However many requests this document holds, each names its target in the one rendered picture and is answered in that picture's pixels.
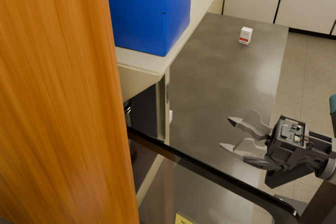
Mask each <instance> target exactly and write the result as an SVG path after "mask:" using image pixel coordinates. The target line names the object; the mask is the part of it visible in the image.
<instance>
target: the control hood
mask: <svg viewBox="0 0 336 224"><path fill-rule="evenodd" d="M214 1H215V0H192V1H191V4H190V23H189V25H188V26H187V28H186V29H185V30H184V32H183V33H182V35H181V36H180V37H179V39H178V40H177V41H176V43H175V44H174V45H173V47H172V48H171V50H170V51H169V52H168V54H167V55H166V56H159V55H155V54H150V53H146V52H142V51H137V50H133V49H129V48H124V47H120V46H115V52H116V59H117V66H118V73H119V80H120V87H121V94H122V102H123V103H124V102H126V101H127V100H129V99H131V98H132V97H134V96H136V95H137V94H139V93H140V92H142V91H144V90H145V89H147V88H149V87H150V86H152V85H153V84H155V83H157V82H158V81H160V80H161V78H162V77H163V75H164V74H165V73H166V71H167V70H168V68H169V67H170V65H171V64H172V62H173V61H174V59H175V58H176V57H177V55H178V54H179V52H180V51H181V49H182V48H183V46H184V45H185V43H186V42H187V40H188V39H189V38H190V36H191V35H192V33H193V32H194V30H195V29H196V27H197V26H198V24H199V23H200V22H201V20H202V19H203V17H204V16H205V14H206V13H207V11H208V10H209V8H210V7H211V5H212V4H213V3H214Z"/></svg>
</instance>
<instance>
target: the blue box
mask: <svg viewBox="0 0 336 224"><path fill-rule="evenodd" d="M108 2H109V9H110V16H111V23H112V31H113V38H114V45H115V46H118V47H122V48H127V49H131V50H136V51H140V52H144V53H149V54H153V55H157V56H162V57H165V56H166V55H167V54H168V52H169V51H170V50H171V48H172V47H173V46H174V44H175V43H176V42H177V40H178V39H179V37H180V36H181V35H182V33H183V32H184V31H185V29H186V28H187V27H188V25H189V24H190V13H191V0H108Z"/></svg>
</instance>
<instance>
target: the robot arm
mask: <svg viewBox="0 0 336 224"><path fill-rule="evenodd" d="M329 105H330V116H331V120H332V127H333V133H334V137H331V136H328V135H325V134H322V133H319V132H316V131H313V130H310V129H308V128H307V125H308V123H307V122H304V121H301V120H298V119H295V118H291V117H288V116H285V115H282V114H281V115H280V117H279V119H278V121H277V123H276V124H275V126H274V128H271V127H269V126H267V125H266V124H264V123H262V121H261V115H260V113H259V112H257V111H256V110H251V111H250V112H249V113H248V114H247V115H246V117H245V118H244V119H242V118H238V117H228V119H227V120H228V121H229V122H230V123H231V124H232V125H233V127H236V128H239V129H241V130H242V131H243V132H247V133H249V134H251V135H252V136H253V138H255V139H256V140H258V141H261V140H265V139H266V141H265V143H264V144H265V145H266V146H267V149H266V148H264V147H261V146H256V144H255V141H254V140H253V139H252V138H244V139H242V140H241V141H240V142H239V143H238V144H237V145H236V146H234V145H231V144H230V143H223V142H219V146H220V147H221V148H222V149H224V150H225V151H227V152H228V153H229V154H231V155H233V156H234V157H236V158H238V159H240V160H242V161H243V162H244V163H246V164H249V165H251V166H253V167H256V168H258V169H261V170H267V171H266V176H265V181H264V183H265V184H266V185H267V186H268V187H269V188H271V189H274V188H277V187H279V186H282V185H284V184H287V183H289V182H291V181H294V180H296V179H299V178H301V177H304V176H306V175H309V174H311V173H314V174H315V176H316V177H317V178H320V179H323V180H325V181H326V182H329V183H332V184H334V185H336V93H335V94H332V95H331V96H330V98H329ZM285 119H289V120H292V121H295V122H298V124H295V123H292V122H289V121H286V120H285Z"/></svg>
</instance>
